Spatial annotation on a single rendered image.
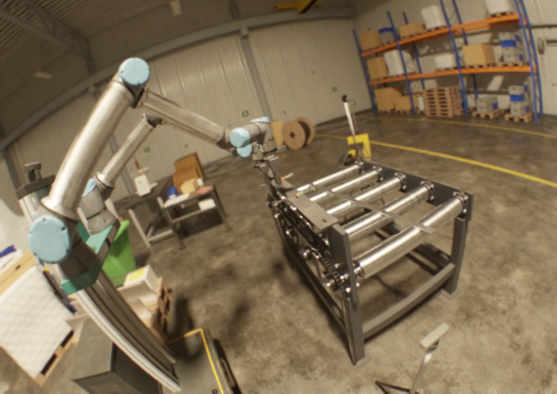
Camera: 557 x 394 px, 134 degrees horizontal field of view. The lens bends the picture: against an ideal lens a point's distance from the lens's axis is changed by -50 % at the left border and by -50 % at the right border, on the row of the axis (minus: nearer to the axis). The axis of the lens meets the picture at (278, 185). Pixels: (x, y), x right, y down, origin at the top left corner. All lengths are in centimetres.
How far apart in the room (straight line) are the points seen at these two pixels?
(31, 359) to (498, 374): 431
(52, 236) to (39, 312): 284
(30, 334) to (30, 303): 40
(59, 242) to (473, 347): 221
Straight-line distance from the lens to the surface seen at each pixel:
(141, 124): 147
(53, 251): 81
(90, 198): 140
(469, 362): 190
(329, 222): 99
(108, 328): 136
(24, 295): 350
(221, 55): 1186
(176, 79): 1169
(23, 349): 360
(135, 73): 88
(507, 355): 201
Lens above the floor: 167
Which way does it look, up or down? 19 degrees down
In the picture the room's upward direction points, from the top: 17 degrees counter-clockwise
